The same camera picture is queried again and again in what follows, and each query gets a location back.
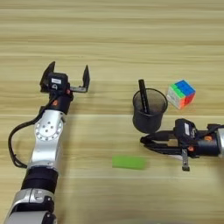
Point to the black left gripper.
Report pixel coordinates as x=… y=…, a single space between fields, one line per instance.
x=61 y=102

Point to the green eraser block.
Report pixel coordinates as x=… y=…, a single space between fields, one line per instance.
x=128 y=162

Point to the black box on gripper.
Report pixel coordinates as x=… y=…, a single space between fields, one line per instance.
x=185 y=128
x=57 y=80

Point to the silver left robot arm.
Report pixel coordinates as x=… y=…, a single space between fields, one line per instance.
x=46 y=148

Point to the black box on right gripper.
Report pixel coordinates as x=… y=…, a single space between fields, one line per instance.
x=185 y=128

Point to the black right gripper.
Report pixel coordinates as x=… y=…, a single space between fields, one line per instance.
x=204 y=145

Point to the black mesh pen cup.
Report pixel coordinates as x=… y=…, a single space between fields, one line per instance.
x=148 y=122

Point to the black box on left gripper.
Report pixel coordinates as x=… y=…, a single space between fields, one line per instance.
x=57 y=80

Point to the black marker pen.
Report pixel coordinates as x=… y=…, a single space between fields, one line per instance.
x=143 y=93

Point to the colourful puzzle cube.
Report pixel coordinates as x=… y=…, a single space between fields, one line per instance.
x=180 y=93

